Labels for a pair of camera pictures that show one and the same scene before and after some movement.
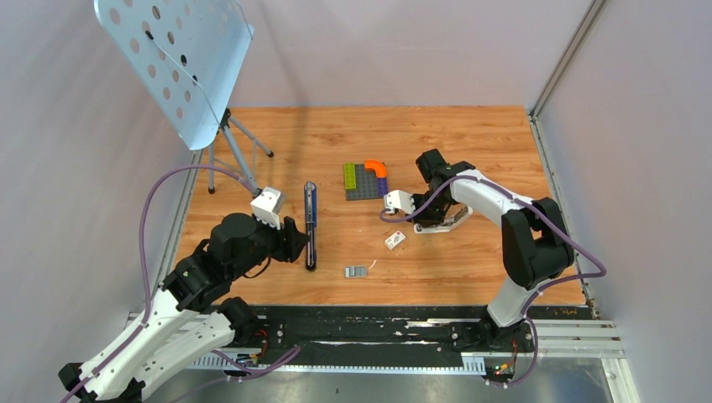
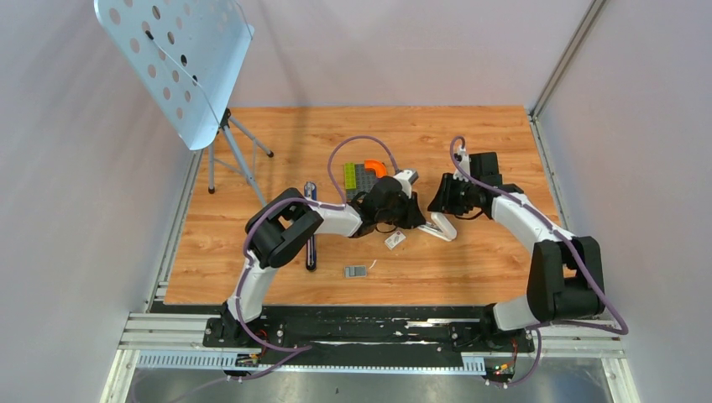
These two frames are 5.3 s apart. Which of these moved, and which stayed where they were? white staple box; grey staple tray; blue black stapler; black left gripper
Moved: black left gripper
Stayed: grey staple tray; blue black stapler; white staple box
